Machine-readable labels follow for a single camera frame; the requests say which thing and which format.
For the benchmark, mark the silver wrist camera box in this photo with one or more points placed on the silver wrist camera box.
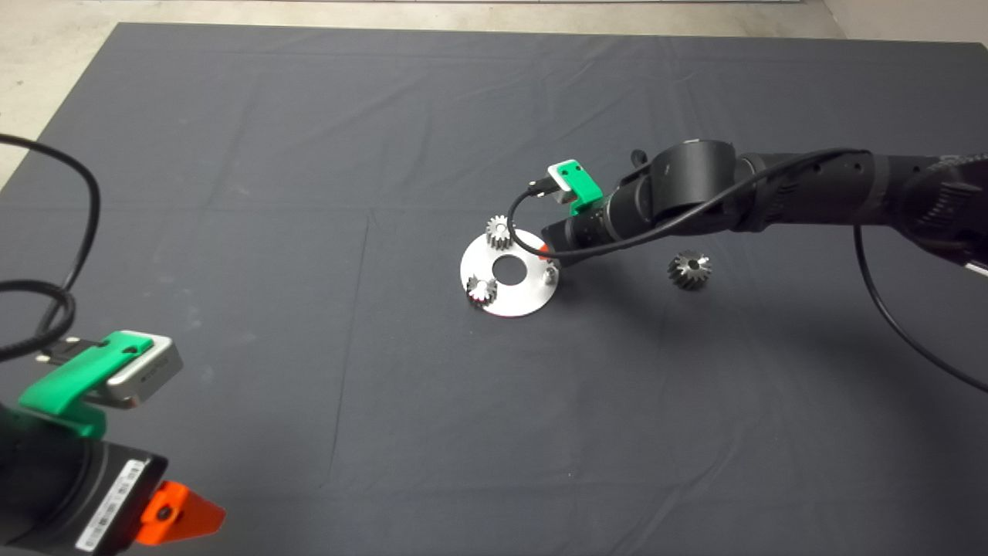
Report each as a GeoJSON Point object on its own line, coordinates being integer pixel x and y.
{"type": "Point", "coordinates": [557, 181]}
{"type": "Point", "coordinates": [150, 371]}

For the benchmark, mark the green right camera mount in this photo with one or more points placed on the green right camera mount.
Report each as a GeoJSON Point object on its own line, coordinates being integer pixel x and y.
{"type": "Point", "coordinates": [583, 185]}

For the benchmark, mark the dark grey table cloth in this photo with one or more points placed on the dark grey table cloth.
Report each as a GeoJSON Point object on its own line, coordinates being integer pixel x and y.
{"type": "Point", "coordinates": [386, 154]}

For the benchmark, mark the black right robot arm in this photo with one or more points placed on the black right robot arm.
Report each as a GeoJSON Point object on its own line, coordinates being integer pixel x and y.
{"type": "Point", "coordinates": [695, 185]}

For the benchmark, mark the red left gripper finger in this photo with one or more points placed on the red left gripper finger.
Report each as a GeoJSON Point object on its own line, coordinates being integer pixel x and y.
{"type": "Point", "coordinates": [181, 513]}

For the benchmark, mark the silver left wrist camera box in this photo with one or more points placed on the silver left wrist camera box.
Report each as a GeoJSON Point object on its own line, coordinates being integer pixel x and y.
{"type": "Point", "coordinates": [150, 371]}

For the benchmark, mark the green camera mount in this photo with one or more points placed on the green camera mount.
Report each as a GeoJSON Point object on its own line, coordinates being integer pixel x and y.
{"type": "Point", "coordinates": [69, 378]}
{"type": "Point", "coordinates": [583, 185]}

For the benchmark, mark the small steel spur gear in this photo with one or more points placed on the small steel spur gear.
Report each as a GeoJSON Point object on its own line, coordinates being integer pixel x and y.
{"type": "Point", "coordinates": [499, 232]}
{"type": "Point", "coordinates": [481, 291]}

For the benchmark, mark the round metal plate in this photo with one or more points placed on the round metal plate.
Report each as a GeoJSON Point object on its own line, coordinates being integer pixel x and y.
{"type": "Point", "coordinates": [525, 297]}

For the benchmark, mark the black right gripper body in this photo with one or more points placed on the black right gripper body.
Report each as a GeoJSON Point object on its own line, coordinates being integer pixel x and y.
{"type": "Point", "coordinates": [583, 232]}

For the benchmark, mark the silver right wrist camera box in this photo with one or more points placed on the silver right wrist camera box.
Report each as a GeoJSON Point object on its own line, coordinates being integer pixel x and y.
{"type": "Point", "coordinates": [557, 181]}

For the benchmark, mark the green left camera mount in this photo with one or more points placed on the green left camera mount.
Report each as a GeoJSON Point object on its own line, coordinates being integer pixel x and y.
{"type": "Point", "coordinates": [69, 378]}

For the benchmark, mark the larger steel gear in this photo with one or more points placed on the larger steel gear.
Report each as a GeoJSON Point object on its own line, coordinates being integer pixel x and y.
{"type": "Point", "coordinates": [689, 270]}

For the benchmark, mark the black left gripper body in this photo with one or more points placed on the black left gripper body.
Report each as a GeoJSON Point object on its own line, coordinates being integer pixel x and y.
{"type": "Point", "coordinates": [85, 502]}

